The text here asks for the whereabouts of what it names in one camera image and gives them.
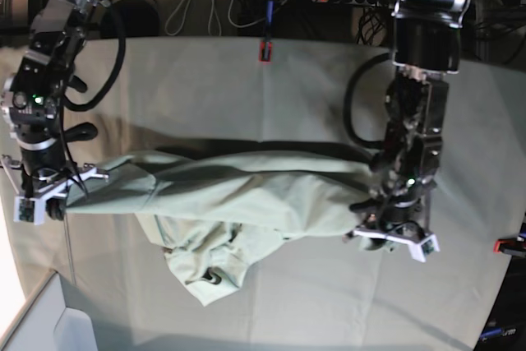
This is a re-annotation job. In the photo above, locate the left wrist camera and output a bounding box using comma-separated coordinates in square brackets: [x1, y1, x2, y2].
[408, 233, 440, 263]

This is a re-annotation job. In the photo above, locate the red clamp at centre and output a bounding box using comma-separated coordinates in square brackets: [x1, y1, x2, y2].
[259, 0, 275, 62]

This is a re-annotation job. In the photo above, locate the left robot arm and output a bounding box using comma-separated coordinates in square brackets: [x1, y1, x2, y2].
[343, 0, 471, 262]

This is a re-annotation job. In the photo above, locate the blue clamp at bottom right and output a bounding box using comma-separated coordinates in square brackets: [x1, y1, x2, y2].
[479, 326, 517, 342]

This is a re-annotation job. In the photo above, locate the red clamp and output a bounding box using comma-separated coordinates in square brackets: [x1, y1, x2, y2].
[259, 0, 275, 62]
[493, 233, 526, 259]

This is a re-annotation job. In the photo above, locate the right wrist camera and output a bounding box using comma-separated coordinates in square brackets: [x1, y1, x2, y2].
[13, 196, 46, 226]

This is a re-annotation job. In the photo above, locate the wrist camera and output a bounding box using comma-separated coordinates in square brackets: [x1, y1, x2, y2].
[408, 233, 440, 263]
[13, 196, 46, 226]

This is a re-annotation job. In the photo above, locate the grey-green table cloth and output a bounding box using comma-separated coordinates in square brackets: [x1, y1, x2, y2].
[7, 38, 525, 350]

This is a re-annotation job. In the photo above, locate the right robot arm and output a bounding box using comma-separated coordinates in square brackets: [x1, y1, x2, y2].
[1, 0, 126, 225]

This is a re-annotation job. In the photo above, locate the red clamp at right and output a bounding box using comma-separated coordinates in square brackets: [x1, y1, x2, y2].
[493, 233, 526, 259]

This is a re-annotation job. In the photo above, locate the black round stool base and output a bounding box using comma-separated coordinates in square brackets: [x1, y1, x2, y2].
[99, 0, 160, 39]

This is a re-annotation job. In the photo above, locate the white floor cable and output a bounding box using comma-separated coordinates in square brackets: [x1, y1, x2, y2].
[127, 0, 269, 38]

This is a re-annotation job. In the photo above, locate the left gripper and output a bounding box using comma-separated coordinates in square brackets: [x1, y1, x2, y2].
[343, 219, 430, 252]

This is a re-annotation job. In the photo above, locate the white plastic bin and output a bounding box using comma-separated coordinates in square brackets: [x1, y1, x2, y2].
[1, 270, 98, 351]

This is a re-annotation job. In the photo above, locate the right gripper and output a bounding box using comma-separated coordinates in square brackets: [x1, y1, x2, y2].
[1, 155, 109, 220]

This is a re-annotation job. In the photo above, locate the light green polo t-shirt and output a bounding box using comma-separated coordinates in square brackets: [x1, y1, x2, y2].
[67, 150, 376, 305]

